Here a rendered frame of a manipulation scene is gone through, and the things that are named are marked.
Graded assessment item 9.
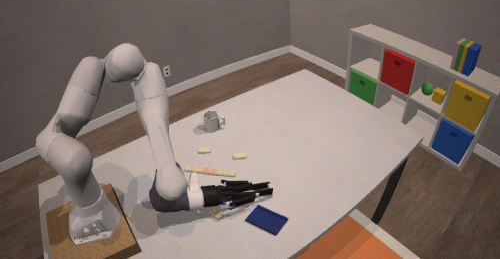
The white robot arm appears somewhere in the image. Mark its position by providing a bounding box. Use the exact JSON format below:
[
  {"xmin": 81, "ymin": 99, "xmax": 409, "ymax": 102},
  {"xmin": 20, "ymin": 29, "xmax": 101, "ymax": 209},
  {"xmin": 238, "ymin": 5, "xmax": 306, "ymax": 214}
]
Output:
[{"xmin": 36, "ymin": 43, "xmax": 204, "ymax": 246}]

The grey mug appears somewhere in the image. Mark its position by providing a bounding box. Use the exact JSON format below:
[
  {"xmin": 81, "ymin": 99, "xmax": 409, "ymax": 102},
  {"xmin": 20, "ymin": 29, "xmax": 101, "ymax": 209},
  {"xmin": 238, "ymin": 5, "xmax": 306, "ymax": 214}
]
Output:
[{"xmin": 203, "ymin": 110, "xmax": 225, "ymax": 132}]

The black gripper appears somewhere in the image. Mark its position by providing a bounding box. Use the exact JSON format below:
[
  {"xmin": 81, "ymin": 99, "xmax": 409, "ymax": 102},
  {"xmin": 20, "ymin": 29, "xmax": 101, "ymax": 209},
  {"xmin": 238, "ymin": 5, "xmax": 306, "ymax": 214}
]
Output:
[{"xmin": 201, "ymin": 180, "xmax": 273, "ymax": 210}]

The dark blue notebook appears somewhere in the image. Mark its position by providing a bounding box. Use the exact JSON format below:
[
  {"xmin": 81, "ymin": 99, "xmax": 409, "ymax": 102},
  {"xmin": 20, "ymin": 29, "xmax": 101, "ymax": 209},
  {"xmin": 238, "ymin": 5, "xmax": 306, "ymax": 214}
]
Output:
[{"xmin": 245, "ymin": 205, "xmax": 288, "ymax": 236}]

